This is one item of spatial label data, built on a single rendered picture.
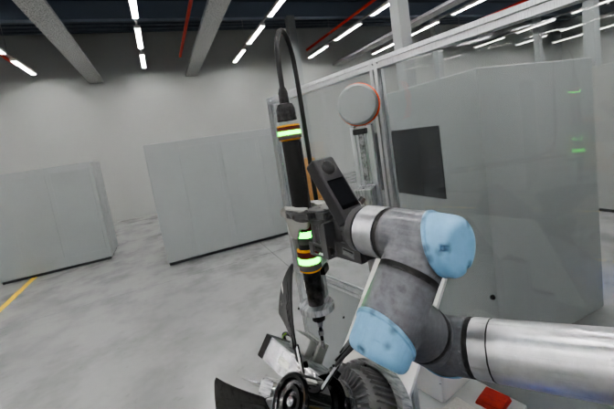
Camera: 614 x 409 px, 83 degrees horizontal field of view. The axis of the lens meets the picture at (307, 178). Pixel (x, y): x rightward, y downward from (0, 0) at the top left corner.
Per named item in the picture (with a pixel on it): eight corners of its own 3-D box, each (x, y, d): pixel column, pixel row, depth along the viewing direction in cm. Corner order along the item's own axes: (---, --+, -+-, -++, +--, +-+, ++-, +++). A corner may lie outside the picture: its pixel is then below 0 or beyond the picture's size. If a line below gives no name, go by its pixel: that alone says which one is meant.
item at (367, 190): (360, 204, 132) (357, 183, 131) (378, 204, 130) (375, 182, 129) (354, 212, 122) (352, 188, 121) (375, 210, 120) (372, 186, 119)
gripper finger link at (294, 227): (273, 239, 67) (307, 244, 60) (269, 209, 66) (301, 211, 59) (285, 234, 69) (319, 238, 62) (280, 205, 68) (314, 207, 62)
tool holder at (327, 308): (309, 295, 75) (302, 252, 74) (341, 296, 72) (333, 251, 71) (294, 317, 66) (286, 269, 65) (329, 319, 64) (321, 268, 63)
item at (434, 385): (432, 359, 135) (428, 332, 134) (471, 379, 122) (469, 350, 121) (404, 381, 126) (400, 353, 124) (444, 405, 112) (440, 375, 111)
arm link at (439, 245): (431, 269, 36) (457, 200, 39) (359, 250, 45) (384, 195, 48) (466, 298, 40) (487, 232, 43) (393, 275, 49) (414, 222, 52)
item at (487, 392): (486, 389, 116) (485, 383, 116) (512, 402, 110) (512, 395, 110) (474, 403, 112) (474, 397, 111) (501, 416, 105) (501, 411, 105)
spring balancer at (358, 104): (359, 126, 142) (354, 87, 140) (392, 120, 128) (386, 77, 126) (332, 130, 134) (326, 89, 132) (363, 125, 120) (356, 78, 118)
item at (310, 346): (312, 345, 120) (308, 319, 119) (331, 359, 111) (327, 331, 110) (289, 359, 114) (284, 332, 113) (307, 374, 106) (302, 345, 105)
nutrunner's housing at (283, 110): (312, 314, 71) (277, 90, 66) (331, 315, 70) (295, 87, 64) (306, 325, 68) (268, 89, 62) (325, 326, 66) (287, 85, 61)
